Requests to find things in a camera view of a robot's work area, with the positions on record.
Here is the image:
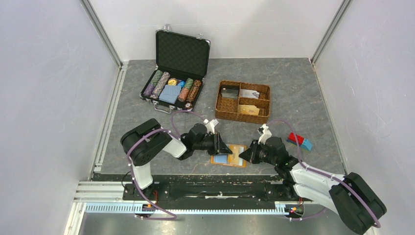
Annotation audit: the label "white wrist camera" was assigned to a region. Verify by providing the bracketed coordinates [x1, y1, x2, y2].
[257, 123, 272, 144]
[203, 119, 219, 134]

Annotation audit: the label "woven brown basket tray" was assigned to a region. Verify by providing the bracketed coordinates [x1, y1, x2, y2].
[215, 80, 271, 124]

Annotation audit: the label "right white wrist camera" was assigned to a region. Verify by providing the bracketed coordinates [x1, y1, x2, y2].
[257, 123, 272, 144]

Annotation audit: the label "red blue toy block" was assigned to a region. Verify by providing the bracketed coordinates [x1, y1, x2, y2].
[287, 132, 313, 151]

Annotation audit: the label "orange gold card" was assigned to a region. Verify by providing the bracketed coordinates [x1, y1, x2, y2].
[238, 104, 260, 116]

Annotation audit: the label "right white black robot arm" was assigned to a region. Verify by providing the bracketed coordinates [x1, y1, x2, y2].
[239, 137, 387, 235]

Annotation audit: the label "orange card holder wallet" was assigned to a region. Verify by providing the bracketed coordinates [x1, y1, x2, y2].
[210, 144, 247, 168]

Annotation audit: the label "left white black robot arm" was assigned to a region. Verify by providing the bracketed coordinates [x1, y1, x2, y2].
[120, 118, 232, 200]

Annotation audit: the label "black poker chip case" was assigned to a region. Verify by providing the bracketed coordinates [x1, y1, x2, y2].
[139, 24, 210, 114]

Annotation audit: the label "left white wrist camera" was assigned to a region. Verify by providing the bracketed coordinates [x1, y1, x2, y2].
[203, 119, 219, 134]

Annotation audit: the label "blue playing card deck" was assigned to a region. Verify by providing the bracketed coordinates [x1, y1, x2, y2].
[159, 85, 182, 104]

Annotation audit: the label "yellow blue loose chips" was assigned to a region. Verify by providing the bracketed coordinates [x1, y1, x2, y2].
[167, 78, 185, 88]

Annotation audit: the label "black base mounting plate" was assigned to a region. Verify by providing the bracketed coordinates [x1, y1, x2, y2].
[142, 175, 301, 212]

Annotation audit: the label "purple green chip stack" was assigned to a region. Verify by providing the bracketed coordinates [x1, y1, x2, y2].
[143, 70, 163, 96]

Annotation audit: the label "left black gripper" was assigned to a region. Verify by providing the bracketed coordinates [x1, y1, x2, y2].
[193, 131, 232, 156]

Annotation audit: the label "green orange chip stack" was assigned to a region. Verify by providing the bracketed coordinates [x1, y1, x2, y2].
[178, 78, 194, 102]

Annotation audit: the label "pink grey chip stack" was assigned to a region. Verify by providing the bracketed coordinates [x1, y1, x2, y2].
[150, 71, 170, 99]

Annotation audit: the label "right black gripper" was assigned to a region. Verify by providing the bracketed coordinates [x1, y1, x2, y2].
[239, 140, 277, 166]

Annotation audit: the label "brown black chip stack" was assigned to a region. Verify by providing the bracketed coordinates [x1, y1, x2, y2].
[186, 80, 202, 102]

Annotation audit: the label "loose poker chip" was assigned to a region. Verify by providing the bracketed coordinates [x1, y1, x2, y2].
[184, 102, 193, 110]

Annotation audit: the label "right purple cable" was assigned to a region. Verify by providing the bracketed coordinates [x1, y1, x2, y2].
[266, 118, 382, 229]

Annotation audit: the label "black card deck box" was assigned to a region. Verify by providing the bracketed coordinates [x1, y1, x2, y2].
[220, 85, 239, 99]

